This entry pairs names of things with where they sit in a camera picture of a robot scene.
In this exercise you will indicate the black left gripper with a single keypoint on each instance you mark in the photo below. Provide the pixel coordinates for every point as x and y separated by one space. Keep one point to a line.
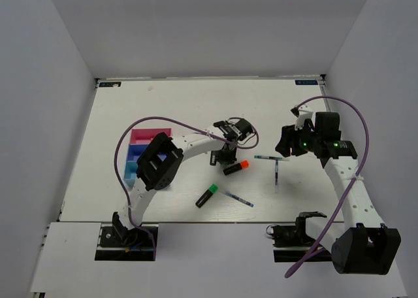
230 158

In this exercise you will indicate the blue label sticker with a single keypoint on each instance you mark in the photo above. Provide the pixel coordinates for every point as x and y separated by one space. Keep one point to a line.
109 84
306 82

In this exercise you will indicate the purple gel pen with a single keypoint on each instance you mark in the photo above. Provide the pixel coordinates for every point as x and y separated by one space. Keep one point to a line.
276 172

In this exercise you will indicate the blue gel pen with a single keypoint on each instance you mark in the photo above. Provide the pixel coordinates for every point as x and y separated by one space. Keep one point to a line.
239 199

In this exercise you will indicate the orange cap black highlighter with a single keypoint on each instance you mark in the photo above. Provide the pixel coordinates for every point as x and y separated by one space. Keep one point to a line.
236 167

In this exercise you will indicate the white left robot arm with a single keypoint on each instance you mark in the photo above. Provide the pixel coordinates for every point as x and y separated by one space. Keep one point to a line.
161 159

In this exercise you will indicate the blue label sticker left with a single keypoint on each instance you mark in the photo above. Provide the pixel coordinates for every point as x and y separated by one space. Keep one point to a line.
109 84

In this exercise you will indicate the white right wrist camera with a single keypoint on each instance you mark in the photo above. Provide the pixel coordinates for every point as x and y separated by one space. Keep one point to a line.
302 113

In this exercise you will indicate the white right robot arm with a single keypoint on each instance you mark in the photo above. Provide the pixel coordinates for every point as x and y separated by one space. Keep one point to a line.
364 244

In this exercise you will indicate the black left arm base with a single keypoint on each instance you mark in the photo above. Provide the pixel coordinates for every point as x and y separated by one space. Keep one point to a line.
138 246

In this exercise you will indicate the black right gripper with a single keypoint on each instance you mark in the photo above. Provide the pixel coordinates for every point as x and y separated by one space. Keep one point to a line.
289 139

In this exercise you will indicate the blue label sticker right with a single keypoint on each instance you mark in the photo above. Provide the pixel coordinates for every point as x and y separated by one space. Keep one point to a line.
306 82

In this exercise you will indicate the green cap black highlighter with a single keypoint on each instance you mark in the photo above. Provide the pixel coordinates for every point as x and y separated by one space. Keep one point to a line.
206 195

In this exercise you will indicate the green gel pen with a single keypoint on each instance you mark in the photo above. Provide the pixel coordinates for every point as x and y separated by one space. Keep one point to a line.
275 158

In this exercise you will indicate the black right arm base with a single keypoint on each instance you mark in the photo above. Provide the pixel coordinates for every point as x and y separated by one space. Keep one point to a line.
291 242

